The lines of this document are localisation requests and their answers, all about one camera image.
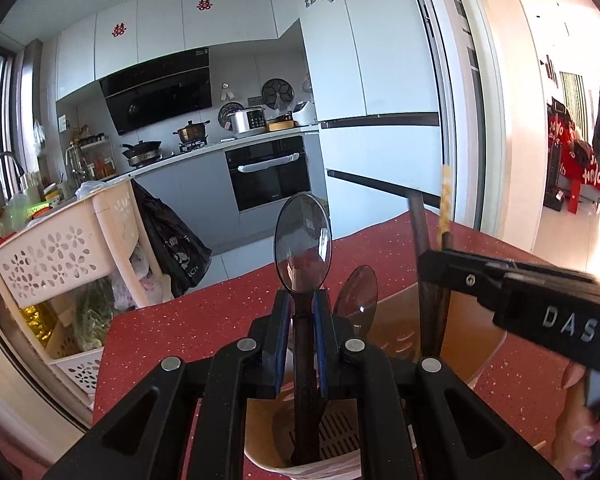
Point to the kitchen faucet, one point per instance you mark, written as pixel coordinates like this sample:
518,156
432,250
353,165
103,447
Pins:
5,162

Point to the white wall hook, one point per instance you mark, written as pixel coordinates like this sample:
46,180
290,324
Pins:
225,91

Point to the black wok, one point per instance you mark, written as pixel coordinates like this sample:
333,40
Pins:
141,152

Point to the white countertop appliance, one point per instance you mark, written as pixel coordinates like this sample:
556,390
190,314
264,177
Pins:
304,112

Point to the black plastic bag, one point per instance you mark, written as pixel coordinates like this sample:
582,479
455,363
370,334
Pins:
175,245

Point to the red paper decal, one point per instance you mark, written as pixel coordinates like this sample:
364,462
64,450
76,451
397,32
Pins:
204,4
119,30

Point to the metal pot with lid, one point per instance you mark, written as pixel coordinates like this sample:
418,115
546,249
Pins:
192,132

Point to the black round wall rack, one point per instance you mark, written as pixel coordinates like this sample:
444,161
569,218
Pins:
227,110
277,92

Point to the spice rack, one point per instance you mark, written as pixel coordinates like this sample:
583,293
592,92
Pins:
90,157

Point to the white wall cabinets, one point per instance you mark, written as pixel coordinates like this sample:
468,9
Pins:
180,25

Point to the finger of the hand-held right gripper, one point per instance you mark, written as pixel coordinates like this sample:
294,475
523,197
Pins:
455,272

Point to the person's right hand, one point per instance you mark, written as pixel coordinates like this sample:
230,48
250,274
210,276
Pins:
570,425

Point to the dark translucent spoon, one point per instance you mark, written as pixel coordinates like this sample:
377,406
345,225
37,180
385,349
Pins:
357,295
302,240

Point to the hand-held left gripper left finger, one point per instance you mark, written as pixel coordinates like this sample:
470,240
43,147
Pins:
280,330

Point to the black built-in oven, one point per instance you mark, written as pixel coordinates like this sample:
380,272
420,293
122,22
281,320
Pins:
270,175

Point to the gold foil wrapping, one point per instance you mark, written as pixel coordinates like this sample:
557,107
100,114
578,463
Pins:
37,327

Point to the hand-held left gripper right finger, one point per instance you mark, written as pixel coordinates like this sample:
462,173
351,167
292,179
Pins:
321,330

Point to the white plastic storage cart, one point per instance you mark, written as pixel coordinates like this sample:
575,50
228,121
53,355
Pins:
45,265

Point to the grey kitchen base cabinets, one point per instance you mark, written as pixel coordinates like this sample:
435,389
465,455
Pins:
200,210

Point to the gas stove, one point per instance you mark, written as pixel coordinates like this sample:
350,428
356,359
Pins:
194,147

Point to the green vegetables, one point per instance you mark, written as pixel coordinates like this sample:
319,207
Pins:
92,315

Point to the red hanging decorations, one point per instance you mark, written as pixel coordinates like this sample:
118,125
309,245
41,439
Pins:
575,155

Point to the white refrigerator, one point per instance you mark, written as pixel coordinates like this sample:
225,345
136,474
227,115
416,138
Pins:
380,60

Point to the white utensil holder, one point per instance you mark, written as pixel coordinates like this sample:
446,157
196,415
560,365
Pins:
395,320

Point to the wooden board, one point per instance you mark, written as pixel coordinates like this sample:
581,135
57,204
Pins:
280,122

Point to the silver rice cooker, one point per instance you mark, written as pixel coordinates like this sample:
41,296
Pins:
247,121

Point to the black range hood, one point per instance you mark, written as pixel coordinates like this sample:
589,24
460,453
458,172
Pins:
155,95

